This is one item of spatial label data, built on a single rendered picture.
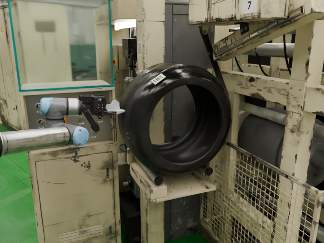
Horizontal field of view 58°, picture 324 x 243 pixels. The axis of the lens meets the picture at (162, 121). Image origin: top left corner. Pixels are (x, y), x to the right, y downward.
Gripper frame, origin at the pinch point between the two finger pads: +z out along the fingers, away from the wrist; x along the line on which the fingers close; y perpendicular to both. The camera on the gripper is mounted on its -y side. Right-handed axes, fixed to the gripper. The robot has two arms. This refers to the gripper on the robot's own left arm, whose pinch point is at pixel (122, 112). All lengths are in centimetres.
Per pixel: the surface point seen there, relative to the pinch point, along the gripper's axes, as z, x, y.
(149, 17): 19, 27, 46
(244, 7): 41, -25, 50
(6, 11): -79, 379, 60
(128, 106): 1.6, -2.8, 3.5
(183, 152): 41, 11, -26
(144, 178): 14.7, 1.3, -35.5
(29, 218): -44, 130, -130
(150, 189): 13.6, -10.1, -35.9
